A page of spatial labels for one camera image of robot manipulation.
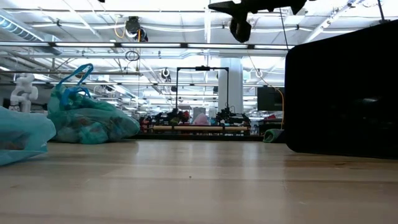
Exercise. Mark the silver ceiling duct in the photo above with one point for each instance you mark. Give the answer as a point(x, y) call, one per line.
point(18, 29)

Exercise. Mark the white building column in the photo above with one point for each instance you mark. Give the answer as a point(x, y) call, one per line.
point(234, 84)

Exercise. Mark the pink background object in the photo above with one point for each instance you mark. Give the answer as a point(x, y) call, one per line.
point(201, 119)

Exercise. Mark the black trash bin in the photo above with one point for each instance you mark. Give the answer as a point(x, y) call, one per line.
point(342, 93)

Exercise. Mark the wooden background table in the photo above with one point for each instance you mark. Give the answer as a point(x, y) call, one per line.
point(199, 127)

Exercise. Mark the black background station frame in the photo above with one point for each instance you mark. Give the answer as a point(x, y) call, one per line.
point(202, 68)

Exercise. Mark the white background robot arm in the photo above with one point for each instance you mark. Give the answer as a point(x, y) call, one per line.
point(23, 93)

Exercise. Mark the black background monitor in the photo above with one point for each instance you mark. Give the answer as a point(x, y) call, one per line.
point(270, 99)

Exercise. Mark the blue plastic trash bag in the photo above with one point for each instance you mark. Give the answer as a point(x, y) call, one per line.
point(21, 130)

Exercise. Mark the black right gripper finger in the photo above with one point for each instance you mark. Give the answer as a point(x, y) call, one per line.
point(230, 7)

